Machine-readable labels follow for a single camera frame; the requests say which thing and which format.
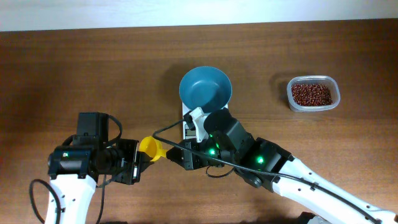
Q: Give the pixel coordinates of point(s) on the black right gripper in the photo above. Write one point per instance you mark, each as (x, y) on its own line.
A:
(188, 154)

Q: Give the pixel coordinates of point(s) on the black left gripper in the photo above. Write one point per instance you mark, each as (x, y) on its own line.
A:
(129, 161)

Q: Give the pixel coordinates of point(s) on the yellow plastic scoop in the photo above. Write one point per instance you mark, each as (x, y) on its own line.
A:
(152, 148)

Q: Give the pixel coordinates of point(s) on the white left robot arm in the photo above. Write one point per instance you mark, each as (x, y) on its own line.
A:
(86, 161)

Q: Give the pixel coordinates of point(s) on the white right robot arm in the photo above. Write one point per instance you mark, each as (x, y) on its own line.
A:
(221, 140)

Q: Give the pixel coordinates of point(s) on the white digital kitchen scale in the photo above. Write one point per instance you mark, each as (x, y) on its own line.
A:
(199, 135)

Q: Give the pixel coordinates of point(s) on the teal plastic bowl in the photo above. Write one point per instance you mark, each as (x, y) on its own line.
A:
(206, 87)

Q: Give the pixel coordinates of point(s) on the red beans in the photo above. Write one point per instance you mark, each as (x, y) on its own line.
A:
(311, 95)

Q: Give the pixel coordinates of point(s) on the clear plastic container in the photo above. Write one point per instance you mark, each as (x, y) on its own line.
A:
(314, 79)

